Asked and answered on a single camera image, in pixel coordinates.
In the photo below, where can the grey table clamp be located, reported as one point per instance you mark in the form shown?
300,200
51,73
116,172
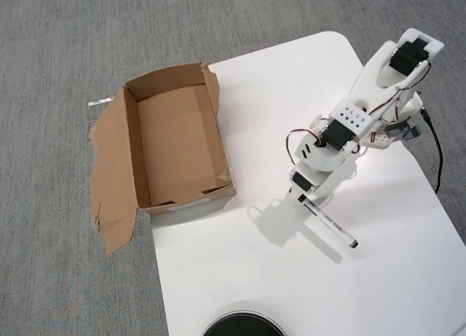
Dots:
400,132

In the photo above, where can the black round disc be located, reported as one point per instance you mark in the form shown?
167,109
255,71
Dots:
243,323

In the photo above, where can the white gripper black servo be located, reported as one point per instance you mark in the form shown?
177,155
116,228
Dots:
301,181

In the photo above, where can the white five-joint robot arm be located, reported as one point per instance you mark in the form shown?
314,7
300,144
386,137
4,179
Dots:
367,84

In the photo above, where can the white marker pen black cap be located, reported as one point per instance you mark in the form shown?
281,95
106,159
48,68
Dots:
329,223

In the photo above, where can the white paper strip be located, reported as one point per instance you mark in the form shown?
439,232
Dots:
100,102

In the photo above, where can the open brown cardboard box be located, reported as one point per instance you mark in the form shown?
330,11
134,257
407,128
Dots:
174,132

